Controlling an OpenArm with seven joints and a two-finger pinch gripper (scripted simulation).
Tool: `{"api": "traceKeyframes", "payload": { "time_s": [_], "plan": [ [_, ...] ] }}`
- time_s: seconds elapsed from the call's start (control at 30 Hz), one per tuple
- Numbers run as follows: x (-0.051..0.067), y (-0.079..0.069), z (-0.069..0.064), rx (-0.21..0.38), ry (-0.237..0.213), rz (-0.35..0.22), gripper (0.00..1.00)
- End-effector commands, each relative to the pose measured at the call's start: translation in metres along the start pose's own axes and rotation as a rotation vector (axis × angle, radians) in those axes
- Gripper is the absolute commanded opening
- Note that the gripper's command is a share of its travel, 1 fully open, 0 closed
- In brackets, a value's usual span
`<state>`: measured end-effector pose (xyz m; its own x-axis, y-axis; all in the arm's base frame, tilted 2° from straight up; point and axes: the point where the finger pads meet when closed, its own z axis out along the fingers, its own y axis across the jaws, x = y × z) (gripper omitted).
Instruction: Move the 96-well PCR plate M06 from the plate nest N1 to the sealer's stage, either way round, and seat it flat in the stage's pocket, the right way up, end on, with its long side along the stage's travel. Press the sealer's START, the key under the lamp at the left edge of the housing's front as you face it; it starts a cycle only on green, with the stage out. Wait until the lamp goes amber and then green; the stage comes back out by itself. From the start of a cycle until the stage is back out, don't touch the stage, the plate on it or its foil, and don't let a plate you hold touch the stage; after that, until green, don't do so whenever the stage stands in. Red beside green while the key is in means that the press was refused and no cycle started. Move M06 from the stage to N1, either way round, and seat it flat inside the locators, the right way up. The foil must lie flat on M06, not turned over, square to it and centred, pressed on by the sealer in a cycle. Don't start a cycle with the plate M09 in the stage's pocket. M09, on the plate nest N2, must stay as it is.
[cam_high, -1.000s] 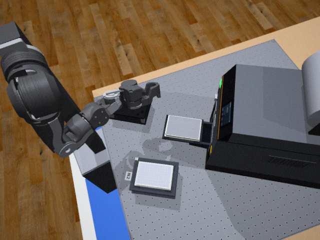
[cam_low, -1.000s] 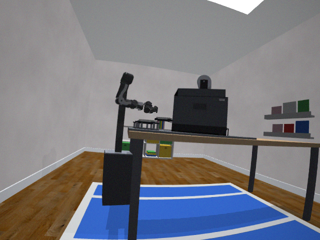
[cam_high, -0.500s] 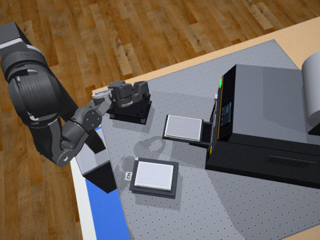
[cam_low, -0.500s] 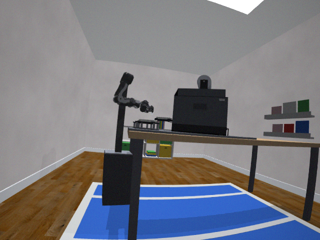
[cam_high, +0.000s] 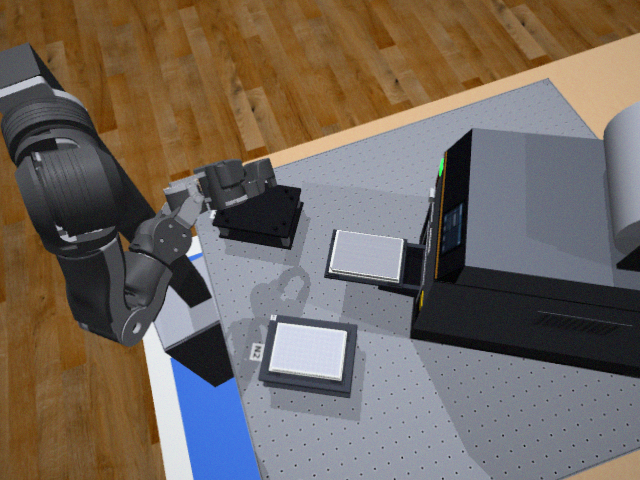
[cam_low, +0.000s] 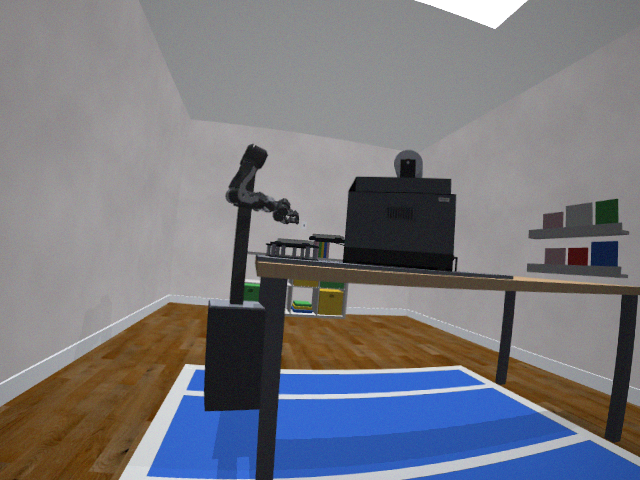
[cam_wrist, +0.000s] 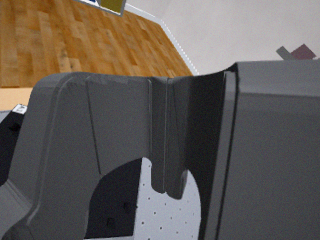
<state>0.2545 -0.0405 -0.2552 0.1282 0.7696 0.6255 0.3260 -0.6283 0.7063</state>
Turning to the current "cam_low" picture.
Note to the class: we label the grey cylinder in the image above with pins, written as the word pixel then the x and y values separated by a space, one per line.
pixel 409 154

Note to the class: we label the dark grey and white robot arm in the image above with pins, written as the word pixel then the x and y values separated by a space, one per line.
pixel 253 157

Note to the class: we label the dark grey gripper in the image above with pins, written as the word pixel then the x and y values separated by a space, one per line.
pixel 279 212

